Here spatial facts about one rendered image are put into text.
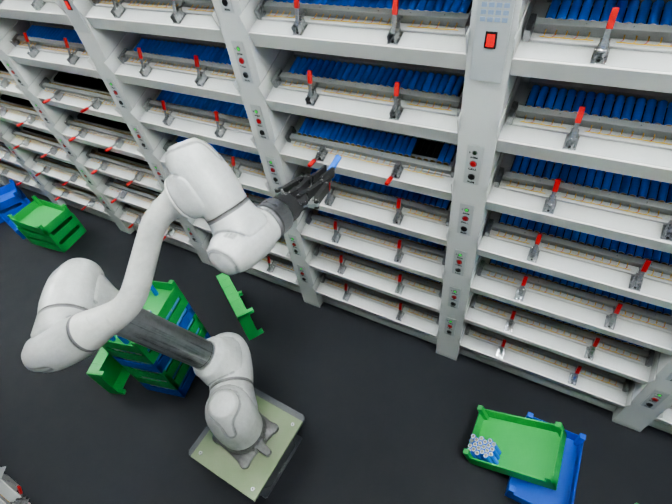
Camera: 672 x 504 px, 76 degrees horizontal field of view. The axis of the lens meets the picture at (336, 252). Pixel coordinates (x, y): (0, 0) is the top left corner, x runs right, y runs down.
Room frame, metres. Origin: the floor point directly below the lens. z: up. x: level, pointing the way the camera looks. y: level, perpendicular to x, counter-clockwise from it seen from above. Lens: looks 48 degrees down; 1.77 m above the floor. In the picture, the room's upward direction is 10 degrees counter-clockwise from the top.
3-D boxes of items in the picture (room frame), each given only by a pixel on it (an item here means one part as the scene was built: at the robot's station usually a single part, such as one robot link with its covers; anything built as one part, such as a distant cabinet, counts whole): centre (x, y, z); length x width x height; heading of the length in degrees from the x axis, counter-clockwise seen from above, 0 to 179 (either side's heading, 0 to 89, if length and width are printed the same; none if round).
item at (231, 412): (0.63, 0.45, 0.38); 0.18 x 0.16 x 0.22; 5
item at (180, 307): (1.08, 0.82, 0.36); 0.30 x 0.20 x 0.08; 158
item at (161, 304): (1.08, 0.82, 0.44); 0.30 x 0.20 x 0.08; 158
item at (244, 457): (0.60, 0.43, 0.24); 0.22 x 0.18 x 0.06; 44
